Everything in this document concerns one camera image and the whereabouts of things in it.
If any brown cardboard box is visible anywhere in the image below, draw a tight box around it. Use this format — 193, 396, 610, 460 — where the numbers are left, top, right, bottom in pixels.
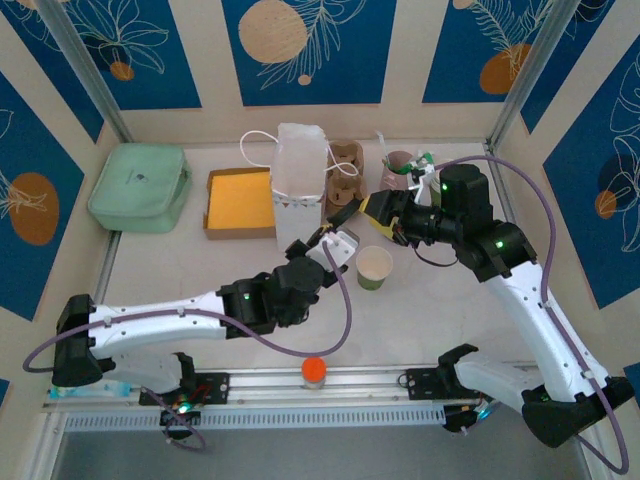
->
202, 168, 277, 241

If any aluminium front rail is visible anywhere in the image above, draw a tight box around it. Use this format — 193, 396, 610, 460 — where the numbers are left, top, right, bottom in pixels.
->
42, 360, 594, 411

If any green white sachet bundle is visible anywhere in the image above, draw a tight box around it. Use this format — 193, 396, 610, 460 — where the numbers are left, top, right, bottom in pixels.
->
389, 149, 436, 176

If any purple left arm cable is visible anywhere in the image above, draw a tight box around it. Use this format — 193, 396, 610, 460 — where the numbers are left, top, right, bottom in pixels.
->
22, 239, 354, 451

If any aluminium frame post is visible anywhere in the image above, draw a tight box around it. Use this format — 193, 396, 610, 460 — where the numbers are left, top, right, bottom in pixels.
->
485, 0, 586, 147
35, 0, 135, 145

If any orange round button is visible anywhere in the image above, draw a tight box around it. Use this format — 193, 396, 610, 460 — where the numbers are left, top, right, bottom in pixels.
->
301, 355, 329, 390

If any black controller board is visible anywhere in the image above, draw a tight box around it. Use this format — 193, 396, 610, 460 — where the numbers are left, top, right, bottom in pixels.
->
443, 403, 490, 434
159, 403, 202, 427

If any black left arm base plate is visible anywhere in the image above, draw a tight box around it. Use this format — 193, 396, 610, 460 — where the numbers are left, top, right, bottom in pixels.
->
138, 372, 231, 406

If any pink cup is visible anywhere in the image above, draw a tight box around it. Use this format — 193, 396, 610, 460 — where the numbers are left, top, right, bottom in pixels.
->
382, 150, 416, 194

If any green white paper cup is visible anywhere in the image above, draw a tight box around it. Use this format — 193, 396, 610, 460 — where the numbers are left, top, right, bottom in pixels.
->
355, 245, 395, 292

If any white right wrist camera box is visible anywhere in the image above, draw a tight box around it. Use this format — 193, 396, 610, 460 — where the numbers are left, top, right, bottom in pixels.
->
407, 164, 436, 206

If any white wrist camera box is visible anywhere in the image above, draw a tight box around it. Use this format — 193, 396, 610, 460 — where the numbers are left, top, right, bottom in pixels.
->
305, 227, 359, 275
407, 164, 436, 206

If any yellow napkin stack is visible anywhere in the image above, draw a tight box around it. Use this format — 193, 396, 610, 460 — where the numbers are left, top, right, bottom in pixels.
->
209, 173, 275, 231

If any blue wet wipes pack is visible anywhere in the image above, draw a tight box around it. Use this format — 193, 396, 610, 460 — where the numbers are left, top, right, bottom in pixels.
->
49, 382, 135, 400

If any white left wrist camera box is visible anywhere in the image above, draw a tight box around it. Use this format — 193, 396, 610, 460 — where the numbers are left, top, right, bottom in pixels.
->
305, 227, 359, 275

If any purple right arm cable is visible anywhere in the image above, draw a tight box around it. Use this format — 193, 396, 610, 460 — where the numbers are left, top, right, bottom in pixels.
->
432, 154, 630, 475

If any white paper gift bag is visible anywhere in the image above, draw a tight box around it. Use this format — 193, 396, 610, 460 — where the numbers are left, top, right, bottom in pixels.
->
239, 122, 369, 251

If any aluminium table side rail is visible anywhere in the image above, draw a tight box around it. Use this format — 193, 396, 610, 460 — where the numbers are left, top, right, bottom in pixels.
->
483, 142, 565, 361
92, 230, 124, 306

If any brown pulp cup carrier stack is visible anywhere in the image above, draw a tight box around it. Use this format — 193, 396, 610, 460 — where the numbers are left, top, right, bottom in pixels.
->
324, 139, 369, 221

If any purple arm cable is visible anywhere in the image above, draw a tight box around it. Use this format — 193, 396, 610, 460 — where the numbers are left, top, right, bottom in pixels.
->
432, 154, 630, 475
22, 239, 354, 451

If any mint green zip pouch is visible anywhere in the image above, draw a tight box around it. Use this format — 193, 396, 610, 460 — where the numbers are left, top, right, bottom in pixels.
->
87, 143, 194, 234

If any white slotted cable duct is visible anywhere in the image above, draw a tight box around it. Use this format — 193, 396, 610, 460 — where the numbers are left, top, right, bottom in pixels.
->
63, 403, 447, 433

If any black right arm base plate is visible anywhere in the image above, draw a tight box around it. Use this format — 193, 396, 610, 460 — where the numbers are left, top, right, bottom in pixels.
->
405, 367, 481, 401

